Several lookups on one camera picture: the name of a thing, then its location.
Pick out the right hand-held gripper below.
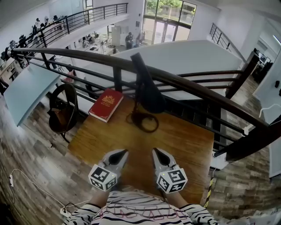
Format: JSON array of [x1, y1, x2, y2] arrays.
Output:
[[151, 148, 188, 194]]

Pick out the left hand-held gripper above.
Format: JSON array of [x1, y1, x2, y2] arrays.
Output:
[[88, 149, 130, 192]]

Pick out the person's right forearm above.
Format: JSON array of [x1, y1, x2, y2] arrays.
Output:
[[164, 190, 187, 209]]

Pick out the person's left forearm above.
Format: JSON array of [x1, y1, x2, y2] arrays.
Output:
[[89, 189, 111, 209]]

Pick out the person's striped shirt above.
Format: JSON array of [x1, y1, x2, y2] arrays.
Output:
[[63, 190, 223, 225]]

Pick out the red hardcover book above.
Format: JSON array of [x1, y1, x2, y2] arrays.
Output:
[[88, 88, 124, 123]]

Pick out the yellow black striped tape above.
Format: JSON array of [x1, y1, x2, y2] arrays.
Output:
[[202, 173, 215, 209]]

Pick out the white box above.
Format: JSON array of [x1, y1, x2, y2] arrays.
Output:
[[211, 151, 227, 170]]

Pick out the black round-backed chair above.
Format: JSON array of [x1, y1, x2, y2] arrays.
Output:
[[48, 83, 78, 142]]

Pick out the light blue table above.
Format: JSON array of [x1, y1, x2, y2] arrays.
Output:
[[4, 63, 62, 127]]

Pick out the white cabinet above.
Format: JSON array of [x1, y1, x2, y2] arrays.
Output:
[[111, 25, 130, 47]]

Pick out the glass entrance doors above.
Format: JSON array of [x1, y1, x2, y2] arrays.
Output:
[[142, 0, 198, 45]]

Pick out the black balcony railing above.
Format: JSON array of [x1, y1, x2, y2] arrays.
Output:
[[12, 3, 129, 51]]

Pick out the black cable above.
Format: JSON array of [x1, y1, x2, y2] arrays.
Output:
[[126, 100, 159, 134]]

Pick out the white floor cable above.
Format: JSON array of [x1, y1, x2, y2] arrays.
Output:
[[8, 168, 91, 212]]

